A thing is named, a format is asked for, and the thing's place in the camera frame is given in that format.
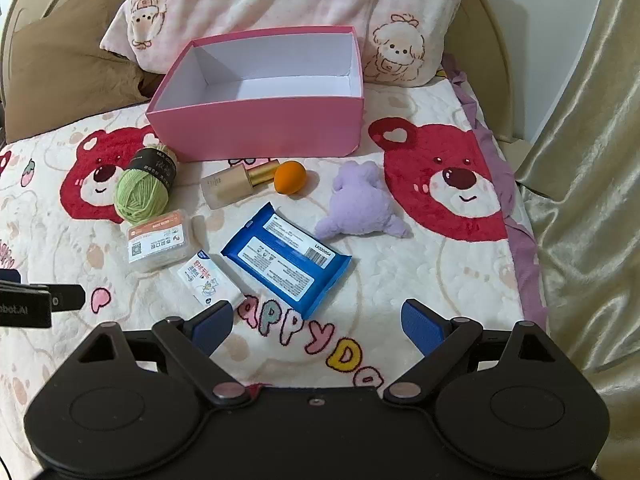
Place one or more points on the blue wet wipes packet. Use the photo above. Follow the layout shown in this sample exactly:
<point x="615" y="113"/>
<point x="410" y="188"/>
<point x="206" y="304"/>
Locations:
<point x="285" y="260"/>

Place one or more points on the clear box with orange label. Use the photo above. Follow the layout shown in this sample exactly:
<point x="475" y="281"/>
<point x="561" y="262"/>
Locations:
<point x="157" y="242"/>

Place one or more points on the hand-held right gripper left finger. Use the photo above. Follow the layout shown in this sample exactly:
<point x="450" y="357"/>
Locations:
<point x="212" y="327"/>

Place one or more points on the purple bed sheet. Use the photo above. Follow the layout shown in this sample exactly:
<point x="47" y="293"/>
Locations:
<point x="525" y="260"/>

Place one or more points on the orange makeup sponge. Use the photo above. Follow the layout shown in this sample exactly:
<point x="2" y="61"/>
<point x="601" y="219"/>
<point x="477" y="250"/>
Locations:
<point x="290" y="178"/>

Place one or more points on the pink cardboard box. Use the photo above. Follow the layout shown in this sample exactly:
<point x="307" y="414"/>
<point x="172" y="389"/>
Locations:
<point x="260" y="125"/>

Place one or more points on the beige headboard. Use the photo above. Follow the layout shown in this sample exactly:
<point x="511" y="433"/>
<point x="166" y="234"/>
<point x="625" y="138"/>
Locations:
<point x="30" y="5"/>

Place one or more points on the foundation bottle with gold cap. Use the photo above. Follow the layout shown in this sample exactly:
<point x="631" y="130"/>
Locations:
<point x="227" y="185"/>

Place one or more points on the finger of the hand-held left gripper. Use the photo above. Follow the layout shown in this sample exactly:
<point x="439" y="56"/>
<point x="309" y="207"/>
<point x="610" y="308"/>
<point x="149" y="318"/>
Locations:
<point x="67" y="298"/>
<point x="9" y="276"/>

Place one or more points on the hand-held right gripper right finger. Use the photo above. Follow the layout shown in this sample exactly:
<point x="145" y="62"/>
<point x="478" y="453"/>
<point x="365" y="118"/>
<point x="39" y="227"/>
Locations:
<point x="425" y="327"/>

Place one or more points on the bear printed blanket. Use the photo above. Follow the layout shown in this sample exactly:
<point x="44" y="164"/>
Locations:
<point x="390" y="280"/>

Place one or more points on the brown pillow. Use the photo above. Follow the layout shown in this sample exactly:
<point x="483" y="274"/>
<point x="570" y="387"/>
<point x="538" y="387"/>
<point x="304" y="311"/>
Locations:
<point x="65" y="70"/>

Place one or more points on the green yarn ball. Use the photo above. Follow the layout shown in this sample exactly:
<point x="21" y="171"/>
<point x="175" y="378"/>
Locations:
<point x="142" y="195"/>

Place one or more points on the gold curtain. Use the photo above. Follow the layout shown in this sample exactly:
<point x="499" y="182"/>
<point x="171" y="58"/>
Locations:
<point x="590" y="185"/>

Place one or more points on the small white tissue packet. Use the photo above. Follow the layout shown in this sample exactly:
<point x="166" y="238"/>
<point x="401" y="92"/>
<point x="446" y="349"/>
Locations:
<point x="207" y="282"/>

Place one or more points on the purple plush toy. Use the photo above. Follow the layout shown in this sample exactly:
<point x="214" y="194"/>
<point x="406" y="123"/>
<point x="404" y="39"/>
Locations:
<point x="360" y="205"/>

